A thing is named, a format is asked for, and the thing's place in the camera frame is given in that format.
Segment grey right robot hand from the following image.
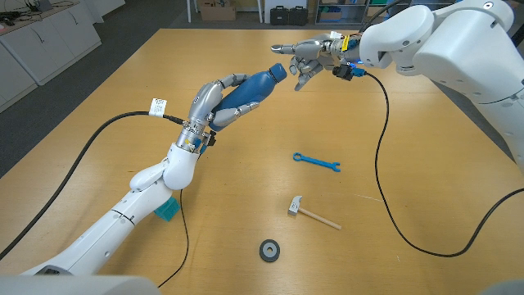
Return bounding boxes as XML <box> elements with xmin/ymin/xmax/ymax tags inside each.
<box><xmin>269</xmin><ymin>33</ymin><xmax>341</xmax><ymax>93</ymax></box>

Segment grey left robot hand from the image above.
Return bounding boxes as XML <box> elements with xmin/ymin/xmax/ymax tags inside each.
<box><xmin>187</xmin><ymin>72</ymin><xmax>261</xmax><ymax>129</ymax></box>

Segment blue bottle cap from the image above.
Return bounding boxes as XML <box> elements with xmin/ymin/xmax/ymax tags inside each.
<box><xmin>268</xmin><ymin>62</ymin><xmax>288</xmax><ymax>84</ymax></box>

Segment blue metal bottle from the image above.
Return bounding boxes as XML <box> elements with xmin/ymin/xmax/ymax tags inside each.
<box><xmin>208</xmin><ymin>70</ymin><xmax>273</xmax><ymax>133</ymax></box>

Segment blue plastic wrench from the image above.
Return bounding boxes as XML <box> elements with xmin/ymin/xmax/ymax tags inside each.
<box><xmin>292</xmin><ymin>152</ymin><xmax>341</xmax><ymax>173</ymax></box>

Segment black hard case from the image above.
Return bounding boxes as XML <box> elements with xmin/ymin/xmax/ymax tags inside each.
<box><xmin>288</xmin><ymin>5</ymin><xmax>309</xmax><ymax>27</ymax></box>
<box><xmin>269</xmin><ymin>5</ymin><xmax>290</xmax><ymax>26</ymax></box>

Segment grey metal shelf unit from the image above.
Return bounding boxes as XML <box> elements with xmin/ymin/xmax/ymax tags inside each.
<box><xmin>314</xmin><ymin>0</ymin><xmax>410</xmax><ymax>25</ymax></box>

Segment brown cardboard box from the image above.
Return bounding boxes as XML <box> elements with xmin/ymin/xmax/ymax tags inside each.
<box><xmin>199</xmin><ymin>0</ymin><xmax>237</xmax><ymax>22</ymax></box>

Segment teal translucent cube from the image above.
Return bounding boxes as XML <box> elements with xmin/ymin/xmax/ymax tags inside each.
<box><xmin>153</xmin><ymin>196</ymin><xmax>182</xmax><ymax>223</ymax></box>

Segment white cabinet row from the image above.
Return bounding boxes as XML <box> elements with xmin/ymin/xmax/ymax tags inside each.
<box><xmin>0</xmin><ymin>0</ymin><xmax>102</xmax><ymax>114</ymax></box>

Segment grey round wheel disc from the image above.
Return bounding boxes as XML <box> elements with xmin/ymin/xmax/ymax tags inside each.
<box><xmin>259</xmin><ymin>238</ymin><xmax>282</xmax><ymax>263</ymax></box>

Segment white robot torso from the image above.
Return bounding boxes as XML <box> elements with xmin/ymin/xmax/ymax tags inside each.
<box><xmin>0</xmin><ymin>274</ymin><xmax>163</xmax><ymax>295</ymax></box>

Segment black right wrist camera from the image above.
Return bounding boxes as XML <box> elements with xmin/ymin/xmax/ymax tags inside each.
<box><xmin>332</xmin><ymin>64</ymin><xmax>355</xmax><ymax>82</ymax></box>

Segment white table frame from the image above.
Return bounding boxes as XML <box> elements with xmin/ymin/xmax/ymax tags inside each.
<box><xmin>186</xmin><ymin>0</ymin><xmax>264</xmax><ymax>24</ymax></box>

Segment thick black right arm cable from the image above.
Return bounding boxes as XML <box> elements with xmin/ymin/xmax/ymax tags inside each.
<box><xmin>359</xmin><ymin>0</ymin><xmax>404</xmax><ymax>34</ymax></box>

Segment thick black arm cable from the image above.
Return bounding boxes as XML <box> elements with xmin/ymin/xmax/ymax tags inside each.
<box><xmin>359</xmin><ymin>0</ymin><xmax>404</xmax><ymax>34</ymax></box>
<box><xmin>0</xmin><ymin>98</ymin><xmax>187</xmax><ymax>261</ymax></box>

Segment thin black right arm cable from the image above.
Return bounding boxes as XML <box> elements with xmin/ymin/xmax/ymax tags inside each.
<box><xmin>363</xmin><ymin>70</ymin><xmax>524</xmax><ymax>258</ymax></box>

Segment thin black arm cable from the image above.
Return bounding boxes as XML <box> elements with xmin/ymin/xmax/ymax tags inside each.
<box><xmin>157</xmin><ymin>188</ymin><xmax>191</xmax><ymax>288</ymax></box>
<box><xmin>363</xmin><ymin>70</ymin><xmax>524</xmax><ymax>258</ymax></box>

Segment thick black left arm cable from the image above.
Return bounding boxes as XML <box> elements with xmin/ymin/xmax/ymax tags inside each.
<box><xmin>0</xmin><ymin>98</ymin><xmax>187</xmax><ymax>261</ymax></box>

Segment small wooden-handled hammer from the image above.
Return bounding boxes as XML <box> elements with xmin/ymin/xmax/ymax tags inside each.
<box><xmin>287</xmin><ymin>195</ymin><xmax>343</xmax><ymax>231</ymax></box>

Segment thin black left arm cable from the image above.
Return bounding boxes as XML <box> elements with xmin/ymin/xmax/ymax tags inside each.
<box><xmin>157</xmin><ymin>188</ymin><xmax>191</xmax><ymax>288</ymax></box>

